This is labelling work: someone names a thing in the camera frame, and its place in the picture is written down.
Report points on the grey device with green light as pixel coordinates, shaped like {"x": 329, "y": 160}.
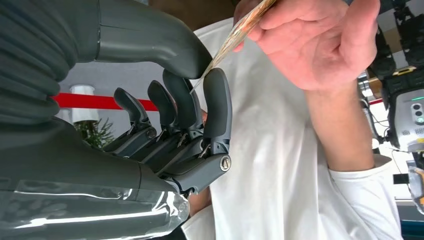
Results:
{"x": 409, "y": 119}

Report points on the standing person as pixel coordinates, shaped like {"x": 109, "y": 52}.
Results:
{"x": 265, "y": 149}

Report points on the black background robot frame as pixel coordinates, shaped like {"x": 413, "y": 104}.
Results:
{"x": 404, "y": 36}

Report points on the green potted plant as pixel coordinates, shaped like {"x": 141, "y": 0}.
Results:
{"x": 94, "y": 132}

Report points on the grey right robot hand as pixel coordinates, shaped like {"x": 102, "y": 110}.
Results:
{"x": 82, "y": 172}

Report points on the white plant pot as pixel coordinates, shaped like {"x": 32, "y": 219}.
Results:
{"x": 83, "y": 102}

